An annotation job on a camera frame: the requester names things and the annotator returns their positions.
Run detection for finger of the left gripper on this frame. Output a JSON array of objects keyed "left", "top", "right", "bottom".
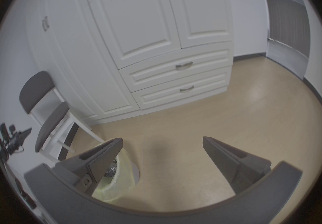
[{"left": 16, "top": 127, "right": 33, "bottom": 143}]

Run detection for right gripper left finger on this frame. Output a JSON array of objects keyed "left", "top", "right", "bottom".
[{"left": 53, "top": 137, "right": 124, "bottom": 197}]

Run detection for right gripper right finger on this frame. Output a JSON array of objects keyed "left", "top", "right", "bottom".
[{"left": 202, "top": 136, "right": 273, "bottom": 196}]

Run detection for black plastic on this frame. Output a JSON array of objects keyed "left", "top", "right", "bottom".
[{"left": 104, "top": 161, "right": 118, "bottom": 178}]

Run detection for yellow plastic bag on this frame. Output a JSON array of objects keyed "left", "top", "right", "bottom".
[{"left": 92, "top": 143, "right": 136, "bottom": 202}]

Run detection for white chair grey cushions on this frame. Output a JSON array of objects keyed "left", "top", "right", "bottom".
[{"left": 20, "top": 71, "right": 105, "bottom": 162}]

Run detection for white wardrobe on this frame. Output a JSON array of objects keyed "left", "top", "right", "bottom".
[{"left": 25, "top": 0, "right": 234, "bottom": 125}]

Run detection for grey curtain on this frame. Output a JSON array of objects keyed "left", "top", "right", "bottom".
[{"left": 267, "top": 0, "right": 310, "bottom": 59}]

